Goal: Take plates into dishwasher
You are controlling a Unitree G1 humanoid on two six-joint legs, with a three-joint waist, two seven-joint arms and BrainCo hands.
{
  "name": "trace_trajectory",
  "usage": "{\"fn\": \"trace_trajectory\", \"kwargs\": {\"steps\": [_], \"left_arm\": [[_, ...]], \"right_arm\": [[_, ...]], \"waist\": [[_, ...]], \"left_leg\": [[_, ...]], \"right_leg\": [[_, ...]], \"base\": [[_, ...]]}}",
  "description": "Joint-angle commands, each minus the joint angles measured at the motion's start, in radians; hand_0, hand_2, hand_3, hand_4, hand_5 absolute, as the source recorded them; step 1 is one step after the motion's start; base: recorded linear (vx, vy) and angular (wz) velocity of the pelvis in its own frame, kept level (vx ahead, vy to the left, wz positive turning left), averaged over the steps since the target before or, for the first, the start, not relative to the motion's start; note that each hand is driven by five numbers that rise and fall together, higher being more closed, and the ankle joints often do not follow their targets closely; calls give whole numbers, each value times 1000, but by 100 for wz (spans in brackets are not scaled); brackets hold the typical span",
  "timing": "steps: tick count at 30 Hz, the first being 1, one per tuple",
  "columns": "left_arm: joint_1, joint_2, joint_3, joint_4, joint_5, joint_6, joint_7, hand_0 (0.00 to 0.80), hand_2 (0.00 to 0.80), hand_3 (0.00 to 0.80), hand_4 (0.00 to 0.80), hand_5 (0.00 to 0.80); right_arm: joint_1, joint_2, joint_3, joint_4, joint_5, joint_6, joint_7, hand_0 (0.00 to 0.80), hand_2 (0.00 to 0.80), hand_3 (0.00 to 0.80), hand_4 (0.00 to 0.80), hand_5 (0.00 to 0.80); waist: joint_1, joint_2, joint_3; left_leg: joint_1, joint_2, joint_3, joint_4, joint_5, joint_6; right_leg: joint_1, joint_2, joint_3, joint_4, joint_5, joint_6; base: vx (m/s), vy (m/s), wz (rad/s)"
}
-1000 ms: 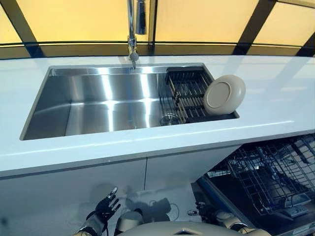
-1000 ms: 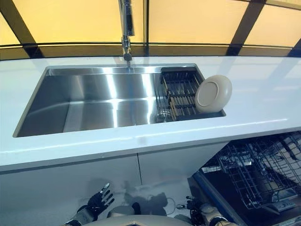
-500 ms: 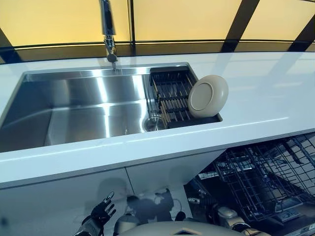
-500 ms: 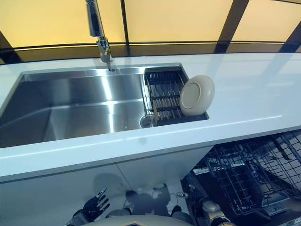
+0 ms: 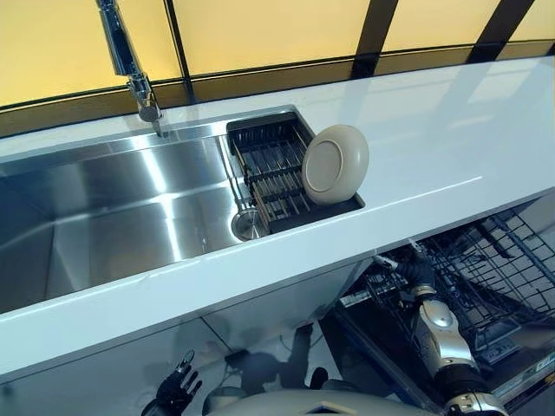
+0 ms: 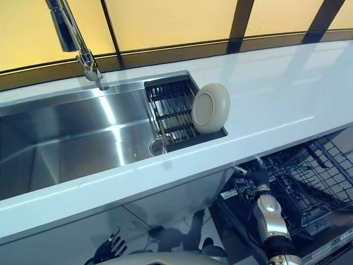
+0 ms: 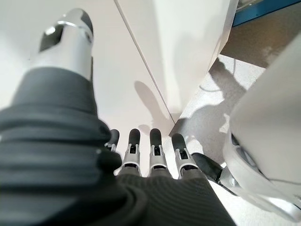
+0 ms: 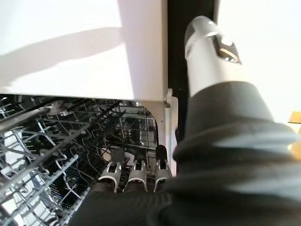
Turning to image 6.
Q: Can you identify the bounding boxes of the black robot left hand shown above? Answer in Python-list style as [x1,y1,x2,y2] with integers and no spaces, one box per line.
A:
[93,226,127,263]

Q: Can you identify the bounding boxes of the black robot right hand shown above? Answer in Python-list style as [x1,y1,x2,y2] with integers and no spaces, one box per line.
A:
[234,157,270,192]

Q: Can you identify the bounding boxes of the beige ceramic bowl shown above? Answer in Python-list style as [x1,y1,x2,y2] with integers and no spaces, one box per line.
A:
[191,83,231,135]

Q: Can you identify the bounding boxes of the open dishwasher door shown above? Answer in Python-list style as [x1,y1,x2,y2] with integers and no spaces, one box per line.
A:
[209,204,353,265]

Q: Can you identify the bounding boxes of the white glossy cabinet door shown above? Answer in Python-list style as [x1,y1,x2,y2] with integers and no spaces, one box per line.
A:
[0,204,155,265]
[121,168,235,230]

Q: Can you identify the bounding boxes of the grey robot torso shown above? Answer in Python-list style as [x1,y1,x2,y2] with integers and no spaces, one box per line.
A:
[93,251,229,265]

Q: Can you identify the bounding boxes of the silver robot right leg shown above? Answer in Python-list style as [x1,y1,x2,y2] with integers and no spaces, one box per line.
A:
[200,237,227,258]

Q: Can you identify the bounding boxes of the black sink drying rack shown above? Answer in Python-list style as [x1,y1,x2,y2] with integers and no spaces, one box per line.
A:
[143,76,229,153]

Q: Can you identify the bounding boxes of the steel sink drain strainer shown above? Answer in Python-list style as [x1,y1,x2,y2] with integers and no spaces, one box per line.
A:
[148,137,165,155]

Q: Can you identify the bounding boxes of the stainless steel sink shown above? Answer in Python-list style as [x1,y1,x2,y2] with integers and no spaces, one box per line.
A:
[0,70,229,201]

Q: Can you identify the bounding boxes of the chrome kitchen faucet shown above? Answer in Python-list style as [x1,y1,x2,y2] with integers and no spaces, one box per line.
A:
[45,0,111,91]

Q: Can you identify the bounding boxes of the dishwasher lower wire rack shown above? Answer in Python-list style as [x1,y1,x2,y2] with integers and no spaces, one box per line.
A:
[220,160,331,235]

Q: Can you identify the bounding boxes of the black window frame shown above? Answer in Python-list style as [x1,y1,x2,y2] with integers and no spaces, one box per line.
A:
[0,0,353,92]

